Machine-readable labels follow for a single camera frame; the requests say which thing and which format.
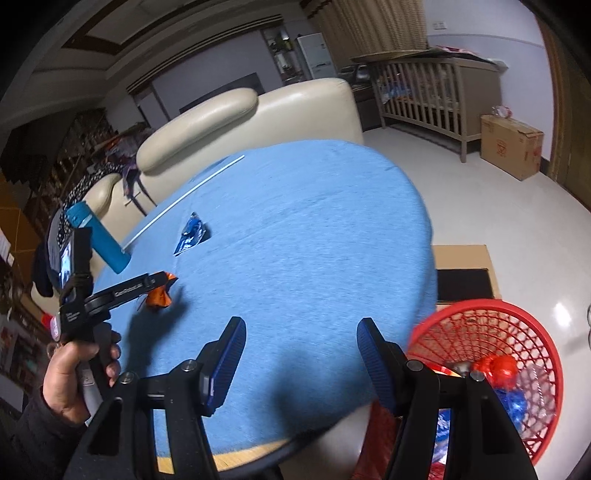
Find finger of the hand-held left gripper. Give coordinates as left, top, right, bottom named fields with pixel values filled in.
left=136, top=271, right=178, bottom=305

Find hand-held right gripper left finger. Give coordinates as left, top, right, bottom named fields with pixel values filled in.
left=62, top=316, right=247, bottom=480

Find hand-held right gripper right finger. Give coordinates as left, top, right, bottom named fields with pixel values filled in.
left=356, top=318, right=539, bottom=480

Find orange snack wrapper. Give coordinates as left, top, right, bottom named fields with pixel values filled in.
left=139, top=272, right=178, bottom=311

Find red plastic mesh basket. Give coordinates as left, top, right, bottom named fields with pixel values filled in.
left=355, top=299, right=565, bottom=480

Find person's left forearm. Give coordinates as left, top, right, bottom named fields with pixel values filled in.
left=9, top=388, right=93, bottom=480

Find person's left hand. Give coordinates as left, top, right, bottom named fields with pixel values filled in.
left=42, top=323, right=123, bottom=425

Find blue snack wrapper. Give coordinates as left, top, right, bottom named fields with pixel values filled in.
left=174, top=212, right=206, bottom=256

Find blue drinking bottle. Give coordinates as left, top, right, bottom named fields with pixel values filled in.
left=66, top=202, right=131, bottom=274

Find thin white stick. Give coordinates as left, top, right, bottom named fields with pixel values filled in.
left=122, top=155, right=245, bottom=250

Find dark patterned clothes pile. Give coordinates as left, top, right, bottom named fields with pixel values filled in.
left=32, top=173, right=116, bottom=298

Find red crumpled wrapper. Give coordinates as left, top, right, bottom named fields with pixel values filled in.
left=471, top=354, right=519, bottom=391

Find purple patterned garment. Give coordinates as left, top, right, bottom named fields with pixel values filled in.
left=99, top=122, right=148, bottom=181

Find flattened cardboard sheet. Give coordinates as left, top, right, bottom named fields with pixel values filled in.
left=431, top=244, right=502, bottom=305

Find crumpled blue plastic wrapper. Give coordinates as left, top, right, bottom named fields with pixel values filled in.
left=494, top=388, right=529, bottom=435

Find blue tablecloth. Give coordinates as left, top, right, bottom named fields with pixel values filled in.
left=90, top=141, right=439, bottom=472

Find dark wooden shelf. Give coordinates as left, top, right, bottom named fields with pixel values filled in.
left=0, top=108, right=116, bottom=232

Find cream leather sofa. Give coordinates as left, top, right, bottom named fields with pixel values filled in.
left=30, top=78, right=365, bottom=305

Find brown cardboard box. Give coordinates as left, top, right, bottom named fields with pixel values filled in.
left=479, top=113, right=544, bottom=182

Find glass display cabinet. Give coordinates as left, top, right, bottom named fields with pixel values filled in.
left=263, top=25, right=308, bottom=84

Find white refrigerator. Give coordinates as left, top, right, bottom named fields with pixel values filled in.
left=295, top=33, right=335, bottom=80

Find wooden baby crib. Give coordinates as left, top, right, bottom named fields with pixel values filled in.
left=351, top=48, right=504, bottom=162

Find brown woven curtain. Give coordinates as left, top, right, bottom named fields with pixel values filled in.
left=538, top=18, right=591, bottom=208

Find woven bamboo blind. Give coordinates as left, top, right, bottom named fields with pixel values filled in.
left=300, top=0, right=428, bottom=58

